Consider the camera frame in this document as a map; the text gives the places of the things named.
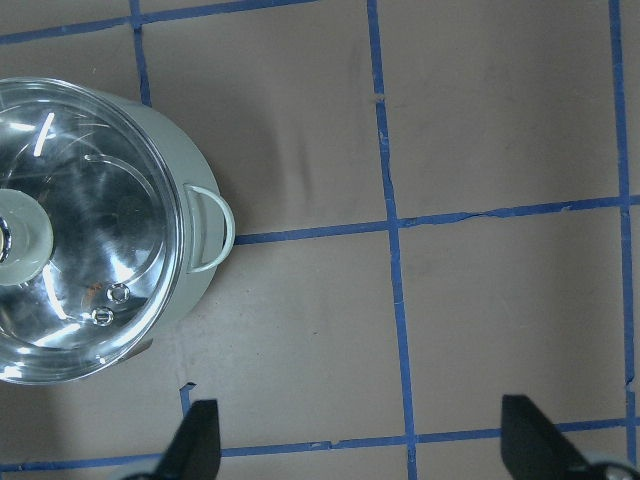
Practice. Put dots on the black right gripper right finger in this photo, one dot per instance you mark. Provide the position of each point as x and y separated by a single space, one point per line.
532 448

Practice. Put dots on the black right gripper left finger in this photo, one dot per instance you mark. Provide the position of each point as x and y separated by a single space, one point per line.
195 450

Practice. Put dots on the glass pot lid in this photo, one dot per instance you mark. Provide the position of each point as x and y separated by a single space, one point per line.
90 228

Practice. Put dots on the pale green cooking pot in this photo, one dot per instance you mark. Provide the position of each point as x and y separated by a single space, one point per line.
207 224

